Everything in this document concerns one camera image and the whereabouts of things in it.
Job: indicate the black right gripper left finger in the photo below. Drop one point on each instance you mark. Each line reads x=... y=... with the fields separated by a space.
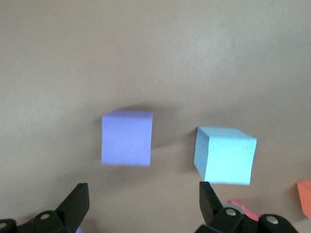
x=73 y=206

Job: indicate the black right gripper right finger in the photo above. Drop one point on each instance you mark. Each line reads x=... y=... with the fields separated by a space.
x=209 y=201

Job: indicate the red foam block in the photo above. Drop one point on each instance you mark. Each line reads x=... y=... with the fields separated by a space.
x=250 y=214

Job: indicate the blue foam block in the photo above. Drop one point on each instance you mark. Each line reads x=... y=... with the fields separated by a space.
x=228 y=160

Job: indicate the orange foam block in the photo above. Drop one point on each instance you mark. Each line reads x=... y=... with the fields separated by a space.
x=305 y=196

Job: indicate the brown table cover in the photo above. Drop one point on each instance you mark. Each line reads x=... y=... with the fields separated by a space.
x=155 y=60

